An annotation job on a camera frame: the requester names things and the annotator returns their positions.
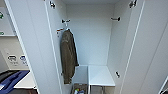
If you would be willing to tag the blue and white wall sticker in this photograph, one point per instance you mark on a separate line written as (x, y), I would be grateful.
(24, 58)

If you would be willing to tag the brown basket with bottles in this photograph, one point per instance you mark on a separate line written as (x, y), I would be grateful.
(80, 89)

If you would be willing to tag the orange and white warning label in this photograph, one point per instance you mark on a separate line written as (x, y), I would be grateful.
(59, 30)

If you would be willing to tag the olive green jacket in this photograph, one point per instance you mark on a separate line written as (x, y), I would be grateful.
(68, 55)

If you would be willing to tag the white board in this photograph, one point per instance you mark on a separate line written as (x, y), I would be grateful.
(27, 81)

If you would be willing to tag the white first aid cabinet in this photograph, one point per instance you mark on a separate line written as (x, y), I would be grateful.
(6, 21)

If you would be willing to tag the white wardrobe door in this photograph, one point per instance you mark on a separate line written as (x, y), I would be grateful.
(30, 40)
(146, 50)

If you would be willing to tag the white wardrobe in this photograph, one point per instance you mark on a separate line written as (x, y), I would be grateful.
(90, 36)

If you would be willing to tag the small black door hinge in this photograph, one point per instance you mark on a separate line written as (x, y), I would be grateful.
(52, 4)
(133, 3)

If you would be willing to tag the black and white wall sticker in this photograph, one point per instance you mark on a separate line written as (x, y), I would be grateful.
(12, 58)

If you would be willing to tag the white inner shelf box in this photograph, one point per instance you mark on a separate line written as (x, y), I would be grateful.
(100, 76)

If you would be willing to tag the blue tray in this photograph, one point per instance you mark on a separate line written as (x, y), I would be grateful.
(13, 79)

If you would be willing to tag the small black wall peg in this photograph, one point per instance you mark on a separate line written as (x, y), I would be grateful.
(117, 74)

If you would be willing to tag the white clothes hanger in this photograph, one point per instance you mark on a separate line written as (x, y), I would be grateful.
(67, 26)

